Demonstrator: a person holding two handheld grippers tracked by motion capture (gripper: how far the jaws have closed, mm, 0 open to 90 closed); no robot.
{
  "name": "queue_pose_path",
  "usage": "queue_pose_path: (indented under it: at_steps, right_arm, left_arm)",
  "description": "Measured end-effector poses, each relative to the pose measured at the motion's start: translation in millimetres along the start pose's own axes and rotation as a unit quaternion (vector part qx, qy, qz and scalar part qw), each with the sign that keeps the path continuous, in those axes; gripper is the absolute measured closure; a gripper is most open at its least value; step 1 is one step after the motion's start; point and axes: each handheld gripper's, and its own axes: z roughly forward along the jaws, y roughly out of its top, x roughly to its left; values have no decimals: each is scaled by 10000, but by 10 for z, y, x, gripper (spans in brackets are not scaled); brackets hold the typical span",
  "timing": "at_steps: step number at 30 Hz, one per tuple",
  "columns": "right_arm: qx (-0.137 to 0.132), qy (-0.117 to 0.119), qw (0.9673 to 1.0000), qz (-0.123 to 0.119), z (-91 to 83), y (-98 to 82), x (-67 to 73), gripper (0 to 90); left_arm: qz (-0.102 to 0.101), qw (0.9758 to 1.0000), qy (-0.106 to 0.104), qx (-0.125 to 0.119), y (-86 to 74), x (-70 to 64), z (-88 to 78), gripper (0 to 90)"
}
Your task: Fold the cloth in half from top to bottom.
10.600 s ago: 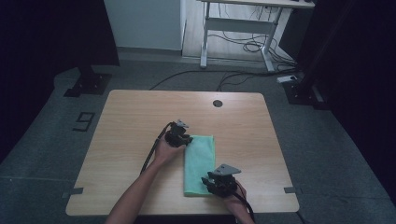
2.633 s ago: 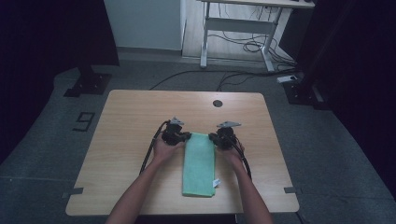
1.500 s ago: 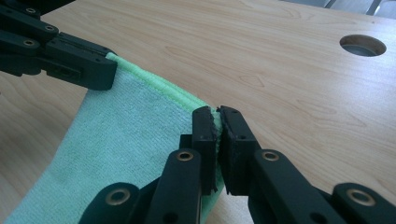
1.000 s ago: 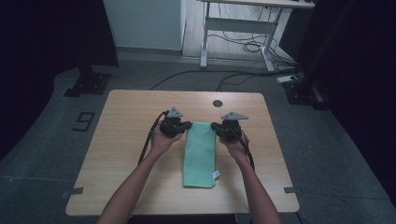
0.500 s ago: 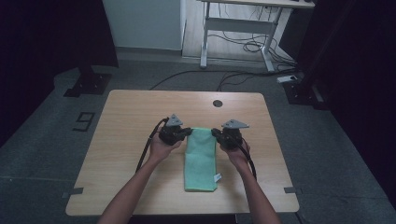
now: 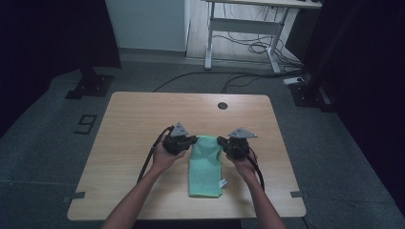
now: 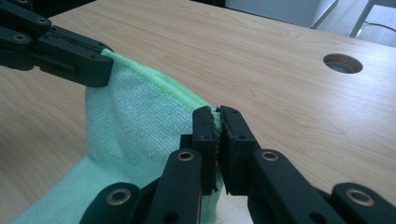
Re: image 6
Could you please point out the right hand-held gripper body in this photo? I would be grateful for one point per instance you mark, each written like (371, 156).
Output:
(238, 146)

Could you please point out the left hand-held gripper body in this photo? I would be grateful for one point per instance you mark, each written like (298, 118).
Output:
(176, 141)

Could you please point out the green towel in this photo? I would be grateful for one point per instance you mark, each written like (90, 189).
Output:
(205, 168)

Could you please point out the person's right hand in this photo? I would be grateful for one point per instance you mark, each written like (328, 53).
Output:
(243, 167)

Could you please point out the person's left hand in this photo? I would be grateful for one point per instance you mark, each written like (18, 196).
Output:
(164, 160)

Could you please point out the grey tape strip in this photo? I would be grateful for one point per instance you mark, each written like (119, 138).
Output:
(74, 196)
(298, 194)

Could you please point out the white power strip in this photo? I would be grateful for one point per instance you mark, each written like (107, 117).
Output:
(293, 80)

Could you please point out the black stand base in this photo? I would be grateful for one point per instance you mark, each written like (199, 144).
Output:
(310, 95)
(90, 86)

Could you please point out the white cabinet panel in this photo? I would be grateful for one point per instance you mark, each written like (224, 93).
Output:
(146, 24)

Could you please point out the dark curtain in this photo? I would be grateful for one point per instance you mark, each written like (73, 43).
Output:
(366, 79)
(47, 47)

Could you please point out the white desk frame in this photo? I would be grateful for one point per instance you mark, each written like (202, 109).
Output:
(243, 26)

